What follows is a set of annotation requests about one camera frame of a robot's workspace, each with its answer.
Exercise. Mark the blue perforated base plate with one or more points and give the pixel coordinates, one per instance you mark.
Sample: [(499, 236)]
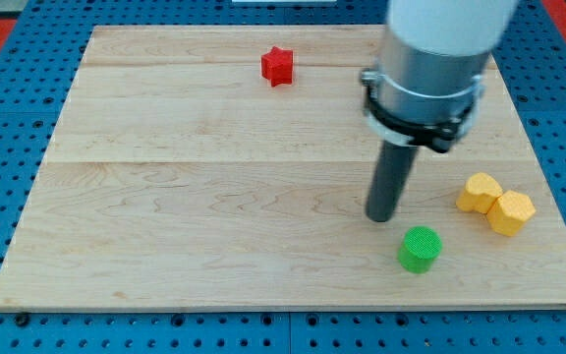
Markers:
[(37, 65)]

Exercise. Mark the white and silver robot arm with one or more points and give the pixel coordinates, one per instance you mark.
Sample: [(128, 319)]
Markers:
[(425, 85)]

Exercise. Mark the yellow hexagon block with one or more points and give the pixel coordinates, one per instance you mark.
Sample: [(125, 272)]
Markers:
[(510, 213)]

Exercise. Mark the red star block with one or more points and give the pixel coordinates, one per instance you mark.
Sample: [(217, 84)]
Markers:
[(277, 66)]

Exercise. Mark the yellow heart block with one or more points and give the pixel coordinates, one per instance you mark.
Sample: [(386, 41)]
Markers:
[(479, 193)]

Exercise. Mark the light wooden board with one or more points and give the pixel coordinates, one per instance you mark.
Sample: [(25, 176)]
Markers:
[(177, 179)]

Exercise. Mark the green cylinder block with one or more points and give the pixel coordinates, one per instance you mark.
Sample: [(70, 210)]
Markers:
[(419, 250)]

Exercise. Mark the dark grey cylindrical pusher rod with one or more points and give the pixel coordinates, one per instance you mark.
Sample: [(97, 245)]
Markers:
[(390, 175)]

